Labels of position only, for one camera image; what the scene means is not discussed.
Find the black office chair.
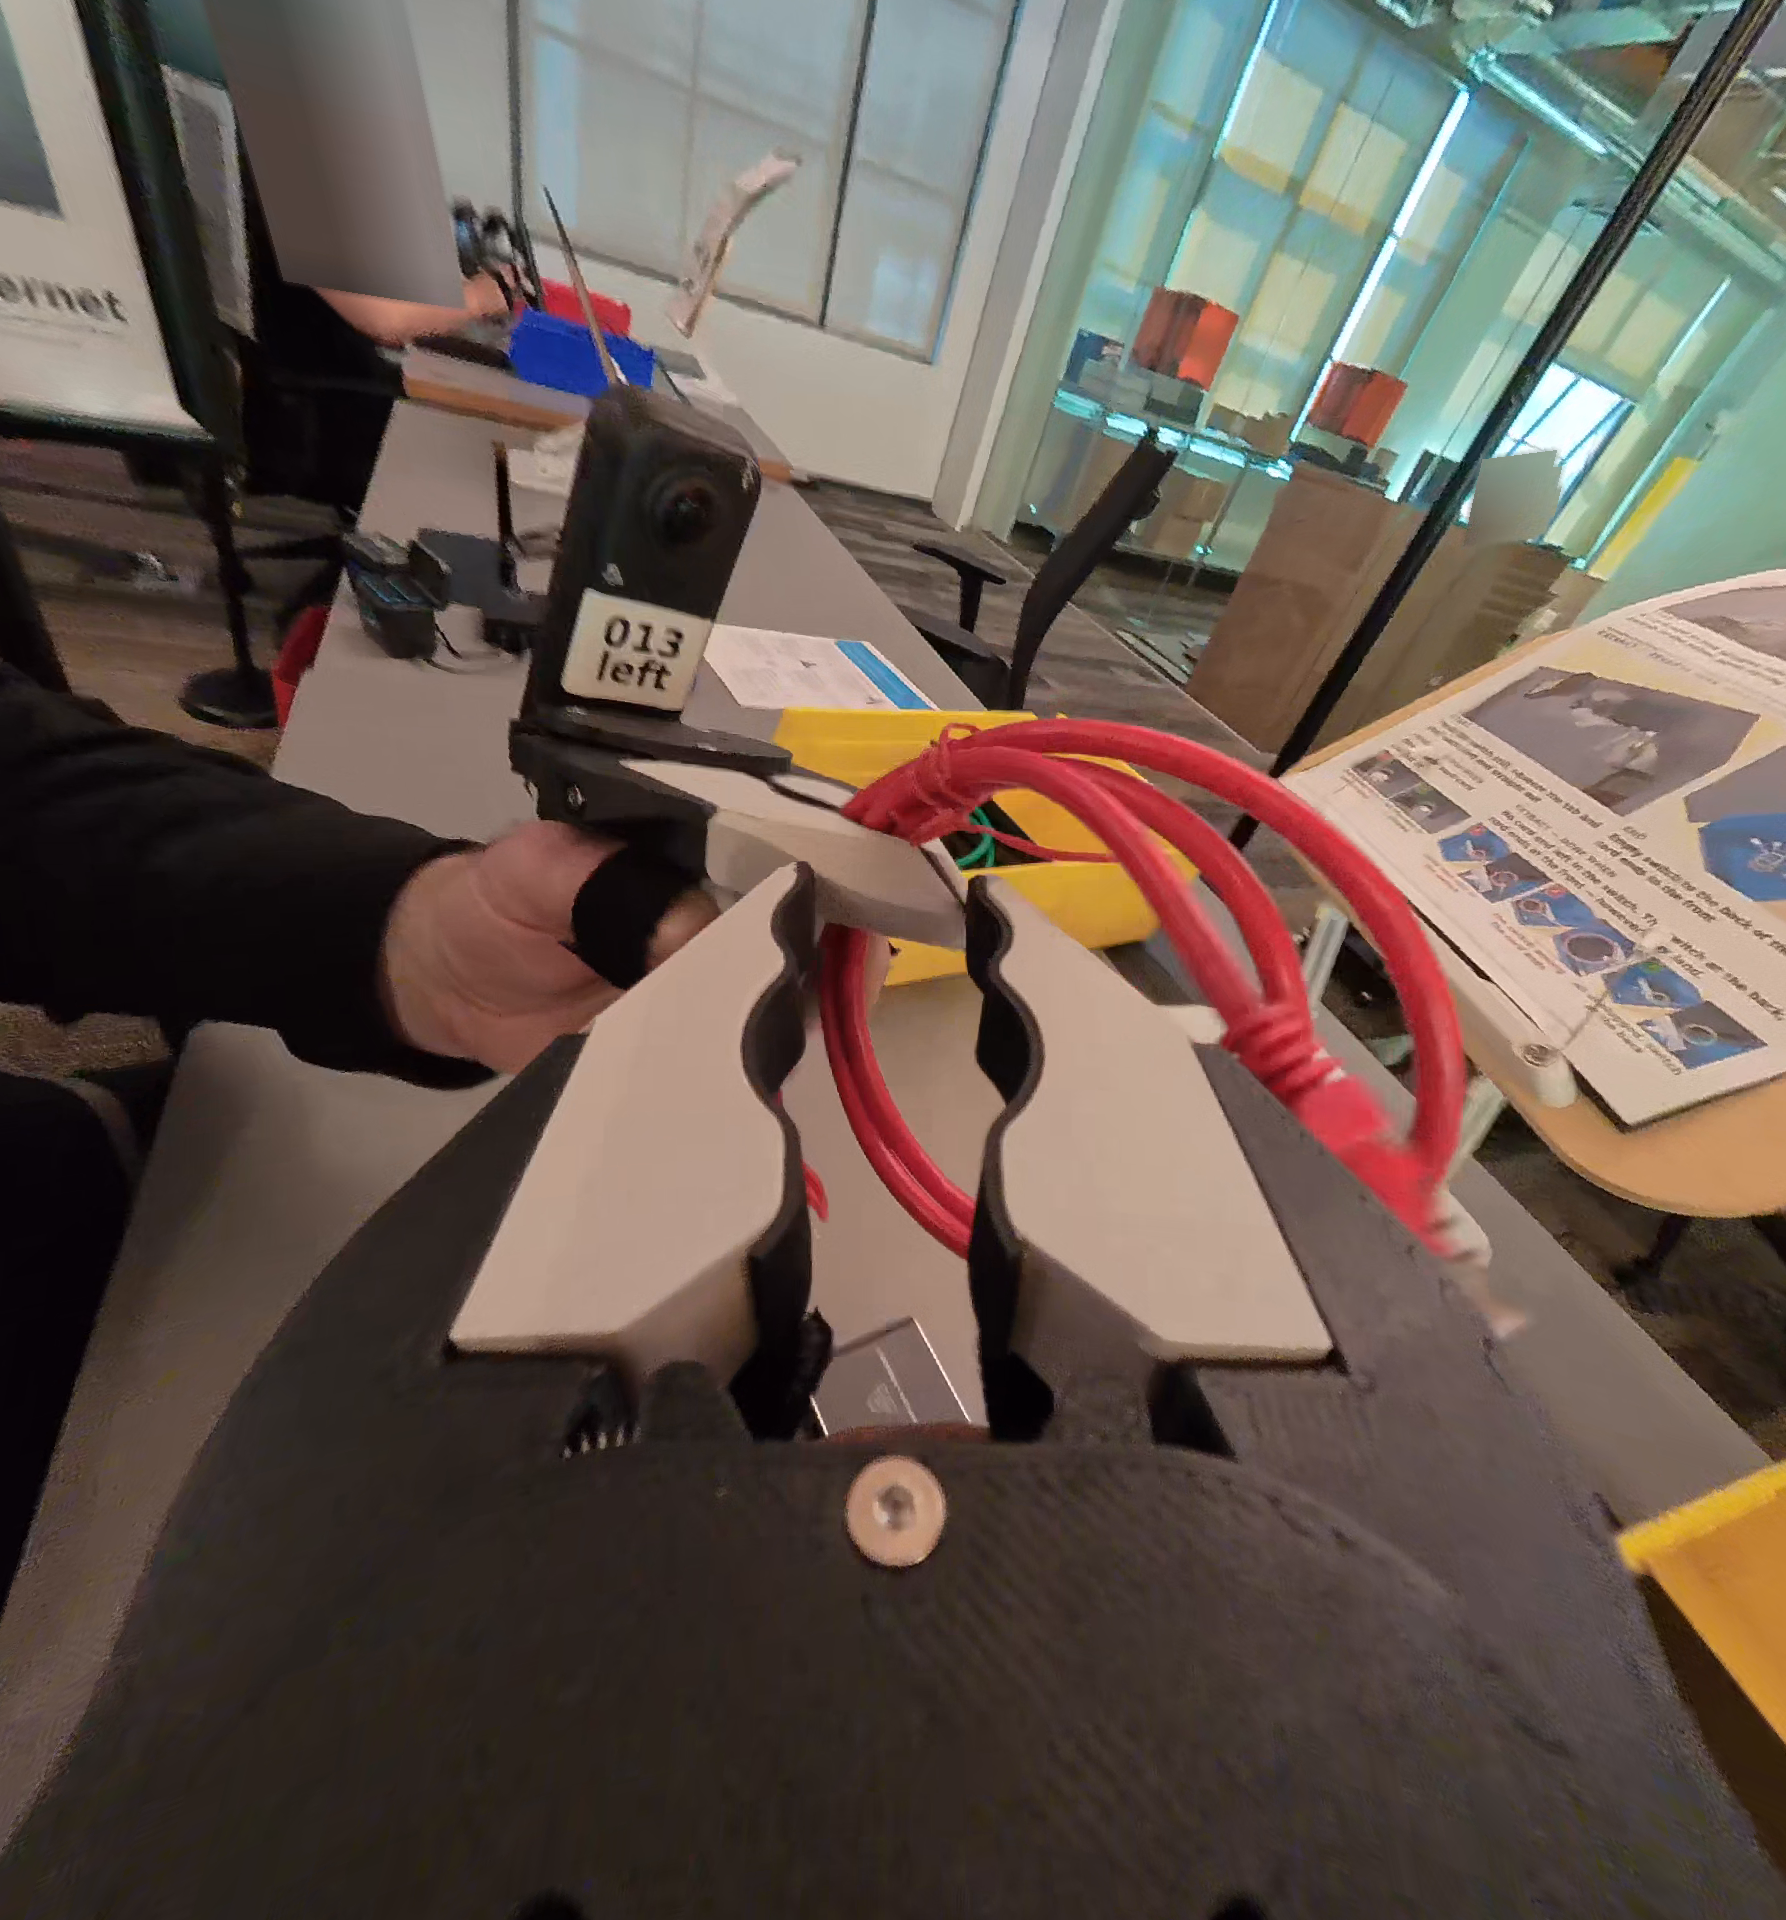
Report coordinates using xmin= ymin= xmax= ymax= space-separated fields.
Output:
xmin=915 ymin=434 xmax=1178 ymax=708

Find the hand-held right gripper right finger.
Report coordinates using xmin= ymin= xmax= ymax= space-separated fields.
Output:
xmin=964 ymin=878 xmax=1338 ymax=1438

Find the metal shelf with boxes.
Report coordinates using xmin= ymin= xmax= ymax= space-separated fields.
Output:
xmin=1057 ymin=284 xmax=1420 ymax=498

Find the red ethernet cable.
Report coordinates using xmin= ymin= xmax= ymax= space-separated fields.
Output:
xmin=819 ymin=716 xmax=1525 ymax=1339

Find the printed instruction sheet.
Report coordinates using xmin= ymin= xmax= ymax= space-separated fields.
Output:
xmin=1289 ymin=562 xmax=1786 ymax=1130

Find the blue plastic bin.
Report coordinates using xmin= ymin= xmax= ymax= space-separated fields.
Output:
xmin=510 ymin=307 xmax=658 ymax=395

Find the black framed marker sign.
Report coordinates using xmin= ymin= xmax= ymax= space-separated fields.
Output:
xmin=0 ymin=0 xmax=220 ymax=444

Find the white paper sheet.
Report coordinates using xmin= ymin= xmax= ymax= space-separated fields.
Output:
xmin=706 ymin=622 xmax=935 ymax=715

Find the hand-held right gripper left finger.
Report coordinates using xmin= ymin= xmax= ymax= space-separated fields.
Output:
xmin=451 ymin=864 xmax=822 ymax=1438

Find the black device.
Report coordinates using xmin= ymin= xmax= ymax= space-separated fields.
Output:
xmin=342 ymin=529 xmax=553 ymax=662

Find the person's left hand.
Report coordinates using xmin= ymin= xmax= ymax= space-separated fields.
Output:
xmin=381 ymin=821 xmax=725 ymax=1076

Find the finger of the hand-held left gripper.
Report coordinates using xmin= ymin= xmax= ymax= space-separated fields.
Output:
xmin=620 ymin=753 xmax=974 ymax=953

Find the black ethernet splitter box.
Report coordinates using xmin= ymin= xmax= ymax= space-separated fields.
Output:
xmin=811 ymin=1318 xmax=980 ymax=1437

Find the yellow plastic bin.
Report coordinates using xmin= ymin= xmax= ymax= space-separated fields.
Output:
xmin=1614 ymin=1433 xmax=1786 ymax=1823
xmin=773 ymin=705 xmax=1201 ymax=989

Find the black floor lamp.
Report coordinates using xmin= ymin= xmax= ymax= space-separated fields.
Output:
xmin=1231 ymin=0 xmax=1786 ymax=850

